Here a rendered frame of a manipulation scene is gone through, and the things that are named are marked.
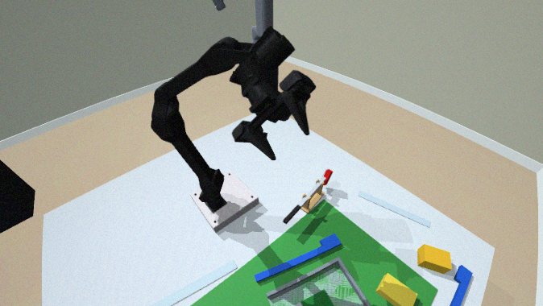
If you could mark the yellow rectangular block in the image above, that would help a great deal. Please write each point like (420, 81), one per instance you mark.
(395, 292)
(434, 259)

